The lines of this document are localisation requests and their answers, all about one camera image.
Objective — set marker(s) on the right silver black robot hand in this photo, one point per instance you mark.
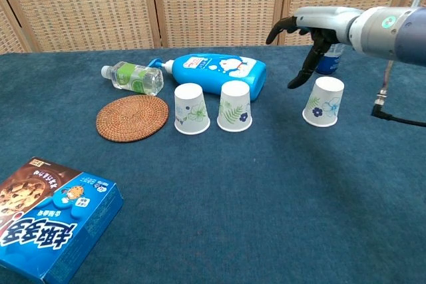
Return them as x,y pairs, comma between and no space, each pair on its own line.
326,19

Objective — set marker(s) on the clear bottle green label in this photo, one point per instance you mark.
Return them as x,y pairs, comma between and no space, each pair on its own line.
133,78

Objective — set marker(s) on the white cup green flower print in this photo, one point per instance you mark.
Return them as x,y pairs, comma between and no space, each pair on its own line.
191,111

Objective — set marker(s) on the blue pump bottle cartoon label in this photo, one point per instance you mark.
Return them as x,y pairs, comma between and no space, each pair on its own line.
199,71

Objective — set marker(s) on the blue felt table cloth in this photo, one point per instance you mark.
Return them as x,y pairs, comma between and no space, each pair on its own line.
233,214

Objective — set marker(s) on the blue silver drink can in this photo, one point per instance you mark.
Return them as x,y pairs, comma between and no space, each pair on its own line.
329,62

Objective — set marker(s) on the round woven rattan coaster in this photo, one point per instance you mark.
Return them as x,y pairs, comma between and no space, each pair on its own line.
132,118

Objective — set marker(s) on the blue brown cookie box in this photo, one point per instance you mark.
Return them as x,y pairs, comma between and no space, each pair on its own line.
50,224

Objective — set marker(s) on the woven rattan folding screen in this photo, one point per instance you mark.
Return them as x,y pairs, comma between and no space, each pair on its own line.
216,4

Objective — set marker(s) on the white cup fern leaf print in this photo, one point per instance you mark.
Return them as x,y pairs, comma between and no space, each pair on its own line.
234,107

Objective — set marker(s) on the white cup blue flower print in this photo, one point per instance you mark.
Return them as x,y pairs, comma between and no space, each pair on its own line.
324,104

